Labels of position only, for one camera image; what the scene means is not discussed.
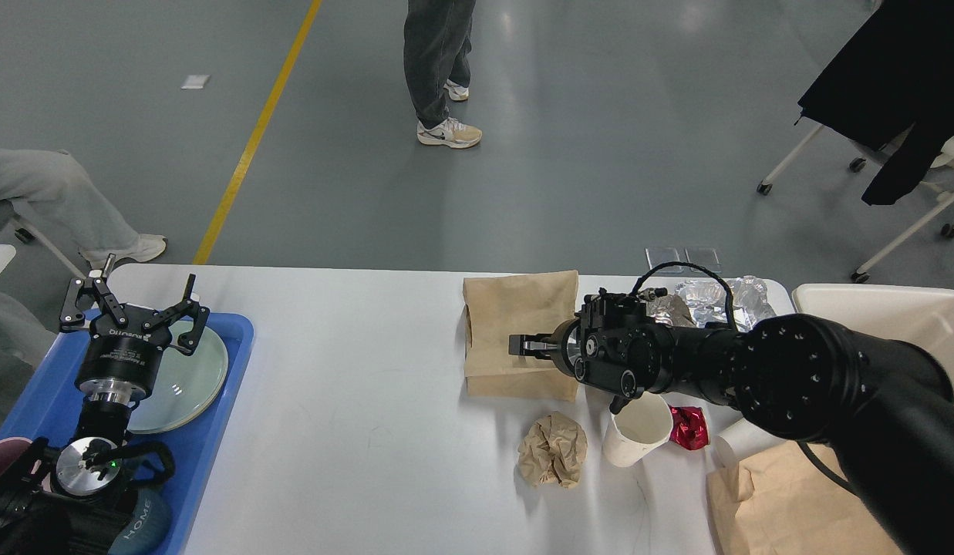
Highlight white paper cup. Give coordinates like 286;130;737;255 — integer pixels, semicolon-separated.
602;393;673;468

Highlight blue plastic tray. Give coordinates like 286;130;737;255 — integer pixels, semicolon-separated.
0;313;254;554

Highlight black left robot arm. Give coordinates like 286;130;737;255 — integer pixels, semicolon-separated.
0;267;210;554

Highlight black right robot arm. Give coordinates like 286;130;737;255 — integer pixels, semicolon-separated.
508;277;954;554

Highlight red foil wrapper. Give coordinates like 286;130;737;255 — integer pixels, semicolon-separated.
669;405;710;451

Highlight black jacket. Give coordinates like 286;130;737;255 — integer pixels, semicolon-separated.
798;1;954;205

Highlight pink ribbed mug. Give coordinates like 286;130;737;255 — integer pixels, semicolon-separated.
0;438;32;477

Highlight beige plastic bin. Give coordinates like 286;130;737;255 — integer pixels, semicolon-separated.
793;284;954;388

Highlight standing person in jeans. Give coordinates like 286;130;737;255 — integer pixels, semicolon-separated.
403;1;481;149

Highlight aluminium foil with paper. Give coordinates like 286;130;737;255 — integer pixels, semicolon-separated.
646;294;698;328

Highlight crumpled brown paper ball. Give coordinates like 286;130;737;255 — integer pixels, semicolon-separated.
517;412;588;489

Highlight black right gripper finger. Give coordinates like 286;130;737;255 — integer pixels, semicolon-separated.
508;333;558;358

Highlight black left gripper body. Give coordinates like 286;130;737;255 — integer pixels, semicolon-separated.
76;320;171;401

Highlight pink plate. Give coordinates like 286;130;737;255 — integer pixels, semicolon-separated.
127;384;222;435

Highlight crumpled aluminium foil sheet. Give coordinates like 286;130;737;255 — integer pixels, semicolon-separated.
675;275;777;331

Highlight brown paper bag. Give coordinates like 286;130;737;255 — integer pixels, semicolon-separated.
463;270;579;402
708;442;901;554

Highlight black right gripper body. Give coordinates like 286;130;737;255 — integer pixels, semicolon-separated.
550;318;582;380

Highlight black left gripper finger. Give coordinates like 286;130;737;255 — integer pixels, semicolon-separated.
59;255;129;333
141;275;211;356

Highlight seated person grey trousers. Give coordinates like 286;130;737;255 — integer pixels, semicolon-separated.
0;149;167;368

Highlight dark teal mug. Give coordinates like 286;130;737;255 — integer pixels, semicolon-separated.
109;489;171;554

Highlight mint green plate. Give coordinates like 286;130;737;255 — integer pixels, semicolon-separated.
153;326;229;390

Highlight grey chair with legs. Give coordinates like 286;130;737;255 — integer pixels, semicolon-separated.
0;200;86;296

